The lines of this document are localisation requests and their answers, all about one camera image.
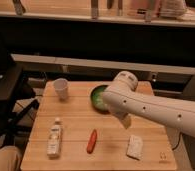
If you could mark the red pepper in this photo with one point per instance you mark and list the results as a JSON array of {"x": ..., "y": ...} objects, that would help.
[{"x": 92, "y": 142}]

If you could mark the white plastic bottle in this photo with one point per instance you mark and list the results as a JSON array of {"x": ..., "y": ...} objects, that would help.
[{"x": 54, "y": 139}]

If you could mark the green bowl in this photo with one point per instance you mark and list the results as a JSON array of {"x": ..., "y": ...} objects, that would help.
[{"x": 96, "y": 99}]

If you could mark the white paper cup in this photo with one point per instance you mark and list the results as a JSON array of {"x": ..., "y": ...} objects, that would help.
[{"x": 61, "y": 88}]

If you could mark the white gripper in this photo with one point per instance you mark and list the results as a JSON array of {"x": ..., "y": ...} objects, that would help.
[{"x": 126, "y": 121}]

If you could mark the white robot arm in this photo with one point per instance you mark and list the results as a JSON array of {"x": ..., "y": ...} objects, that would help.
[{"x": 122, "y": 99}]

